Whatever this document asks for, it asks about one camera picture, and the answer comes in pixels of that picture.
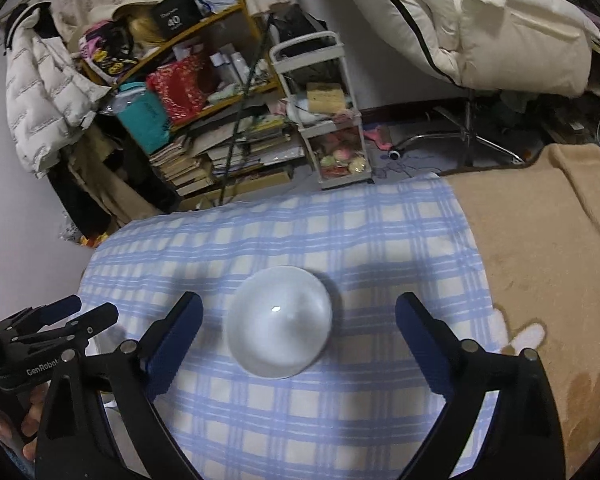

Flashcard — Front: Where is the white bowl red print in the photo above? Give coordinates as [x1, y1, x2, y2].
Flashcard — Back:
[223, 266, 334, 380]

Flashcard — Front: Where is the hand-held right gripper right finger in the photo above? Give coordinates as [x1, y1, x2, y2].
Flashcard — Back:
[395, 291, 566, 480]

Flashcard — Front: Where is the red patterned bag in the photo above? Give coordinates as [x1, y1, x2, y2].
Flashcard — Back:
[146, 55, 213, 123]

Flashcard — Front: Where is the blue plaid cloth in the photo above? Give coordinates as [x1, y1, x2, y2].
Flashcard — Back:
[77, 175, 498, 480]

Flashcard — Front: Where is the beige flower blanket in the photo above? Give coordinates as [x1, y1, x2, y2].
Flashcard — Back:
[440, 142, 600, 480]

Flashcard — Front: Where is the beige office chair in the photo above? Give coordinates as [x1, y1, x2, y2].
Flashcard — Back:
[325, 0, 600, 98]

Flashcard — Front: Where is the white puffer jacket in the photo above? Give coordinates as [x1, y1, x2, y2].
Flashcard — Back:
[2, 2, 113, 181]

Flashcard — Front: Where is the brown cardboard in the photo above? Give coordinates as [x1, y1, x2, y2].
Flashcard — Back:
[67, 125, 181, 226]

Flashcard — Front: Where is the office chair metal base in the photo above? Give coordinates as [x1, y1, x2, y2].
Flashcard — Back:
[395, 85, 526, 166]

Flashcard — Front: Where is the stack of books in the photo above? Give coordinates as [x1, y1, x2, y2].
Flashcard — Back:
[147, 115, 306, 198]

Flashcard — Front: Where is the person's left hand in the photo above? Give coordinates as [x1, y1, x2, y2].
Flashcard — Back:
[0, 382, 52, 453]

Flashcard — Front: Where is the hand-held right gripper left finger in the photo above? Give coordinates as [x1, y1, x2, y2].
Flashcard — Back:
[34, 291, 204, 480]

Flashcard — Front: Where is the yellow sponge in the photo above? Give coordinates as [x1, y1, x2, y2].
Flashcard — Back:
[306, 82, 346, 113]

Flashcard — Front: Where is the white trolley cart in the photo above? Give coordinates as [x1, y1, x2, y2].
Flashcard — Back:
[269, 31, 373, 191]

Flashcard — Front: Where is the black tripod pole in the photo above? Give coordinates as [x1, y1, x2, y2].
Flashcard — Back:
[215, 12, 276, 206]

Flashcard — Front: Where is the yellow wooden shelf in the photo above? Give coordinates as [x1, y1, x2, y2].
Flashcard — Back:
[75, 0, 286, 131]

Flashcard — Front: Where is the pile of snack packets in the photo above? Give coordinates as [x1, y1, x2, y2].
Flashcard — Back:
[62, 210, 111, 248]

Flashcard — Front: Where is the black bag white print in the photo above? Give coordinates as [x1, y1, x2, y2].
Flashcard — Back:
[150, 0, 206, 36]

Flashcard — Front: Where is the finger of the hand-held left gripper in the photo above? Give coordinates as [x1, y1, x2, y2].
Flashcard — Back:
[0, 295, 83, 333]
[55, 303, 120, 347]

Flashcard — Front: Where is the teal bag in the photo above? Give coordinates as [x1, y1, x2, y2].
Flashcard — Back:
[114, 82, 173, 156]

